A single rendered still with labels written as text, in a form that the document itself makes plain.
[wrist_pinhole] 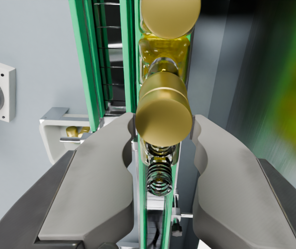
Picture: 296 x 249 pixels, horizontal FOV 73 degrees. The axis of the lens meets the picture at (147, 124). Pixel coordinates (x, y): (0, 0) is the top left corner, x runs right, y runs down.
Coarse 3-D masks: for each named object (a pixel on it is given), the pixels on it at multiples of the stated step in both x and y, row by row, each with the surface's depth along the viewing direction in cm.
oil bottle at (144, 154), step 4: (140, 136) 27; (140, 140) 27; (144, 140) 26; (140, 144) 27; (144, 144) 26; (176, 144) 26; (140, 148) 27; (144, 148) 26; (176, 148) 26; (140, 152) 28; (144, 152) 26; (176, 152) 26; (144, 156) 27; (148, 156) 26; (172, 156) 26; (176, 156) 27; (144, 160) 27; (148, 160) 26; (172, 160) 27; (176, 160) 27; (172, 164) 27
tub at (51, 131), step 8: (48, 120) 55; (40, 128) 56; (48, 128) 59; (56, 128) 63; (64, 128) 64; (80, 128) 64; (48, 136) 59; (56, 136) 63; (64, 136) 66; (48, 144) 60; (56, 144) 64; (64, 144) 68; (72, 144) 68; (80, 144) 67; (48, 152) 61; (56, 152) 64; (64, 152) 68; (56, 160) 64
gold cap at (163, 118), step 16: (160, 80) 13; (176, 80) 14; (144, 96) 12; (160, 96) 11; (176, 96) 11; (144, 112) 11; (160, 112) 11; (176, 112) 11; (144, 128) 12; (160, 128) 12; (176, 128) 12; (160, 144) 12
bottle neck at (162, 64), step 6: (156, 60) 19; (162, 60) 18; (168, 60) 19; (150, 66) 19; (156, 66) 17; (162, 66) 17; (168, 66) 17; (174, 66) 18; (150, 72) 17; (156, 72) 16; (174, 72) 16
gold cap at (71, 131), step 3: (69, 126) 63; (72, 126) 63; (75, 126) 63; (66, 129) 61; (69, 129) 61; (72, 129) 61; (75, 129) 62; (66, 132) 62; (69, 132) 61; (72, 132) 61; (75, 132) 62; (69, 135) 61; (72, 135) 61; (75, 135) 62
